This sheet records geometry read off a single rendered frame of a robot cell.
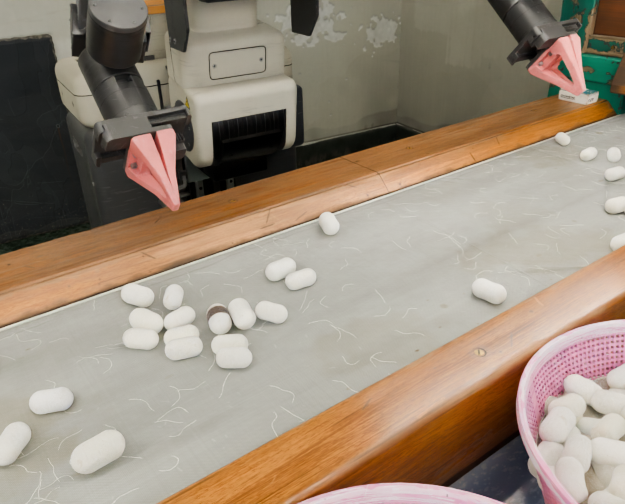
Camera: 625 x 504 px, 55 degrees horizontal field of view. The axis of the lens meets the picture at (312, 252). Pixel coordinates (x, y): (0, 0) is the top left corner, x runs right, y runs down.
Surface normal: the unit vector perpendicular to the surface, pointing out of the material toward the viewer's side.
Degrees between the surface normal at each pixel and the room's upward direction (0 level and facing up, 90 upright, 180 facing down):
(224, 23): 98
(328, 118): 89
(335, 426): 0
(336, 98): 90
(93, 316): 0
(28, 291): 45
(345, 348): 0
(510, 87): 90
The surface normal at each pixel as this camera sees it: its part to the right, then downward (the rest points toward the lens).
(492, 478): -0.04, -0.88
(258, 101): 0.51, 0.51
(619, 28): -0.80, 0.30
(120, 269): 0.40, -0.36
